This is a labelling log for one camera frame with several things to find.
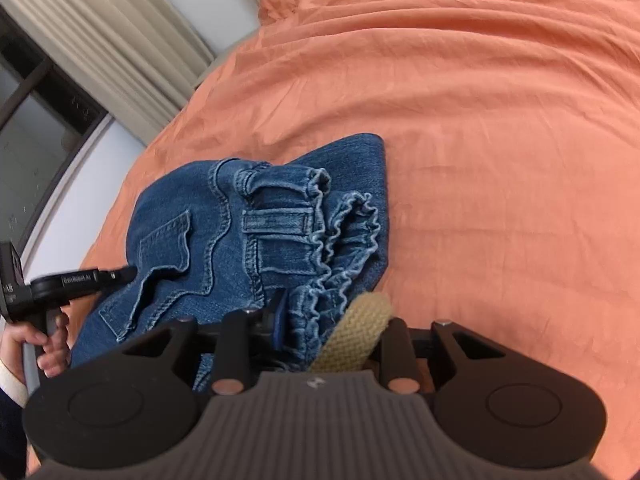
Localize beige woven belt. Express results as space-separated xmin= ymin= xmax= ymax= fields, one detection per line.
xmin=312 ymin=292 xmax=394 ymax=374

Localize person's left hand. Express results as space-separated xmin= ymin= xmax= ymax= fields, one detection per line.
xmin=0 ymin=310 xmax=72 ymax=378

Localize orange bed sheet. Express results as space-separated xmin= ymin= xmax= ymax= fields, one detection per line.
xmin=27 ymin=0 xmax=640 ymax=480

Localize blue denim pants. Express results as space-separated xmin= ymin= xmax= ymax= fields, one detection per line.
xmin=69 ymin=132 xmax=392 ymax=394

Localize beige pleated curtain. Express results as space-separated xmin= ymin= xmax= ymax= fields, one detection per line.
xmin=0 ymin=0 xmax=217 ymax=147

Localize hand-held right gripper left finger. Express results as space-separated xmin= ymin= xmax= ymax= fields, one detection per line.
xmin=117 ymin=300 xmax=292 ymax=397

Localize person's left forearm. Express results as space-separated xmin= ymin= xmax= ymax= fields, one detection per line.
xmin=0 ymin=359 xmax=32 ymax=480

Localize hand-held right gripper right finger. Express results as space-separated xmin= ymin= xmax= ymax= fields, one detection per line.
xmin=372 ymin=316 xmax=507 ymax=396

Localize dark framed window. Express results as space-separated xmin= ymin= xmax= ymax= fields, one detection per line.
xmin=0 ymin=7 xmax=110 ymax=242

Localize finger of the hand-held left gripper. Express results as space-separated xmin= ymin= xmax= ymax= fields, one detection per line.
xmin=94 ymin=266 xmax=139 ymax=292

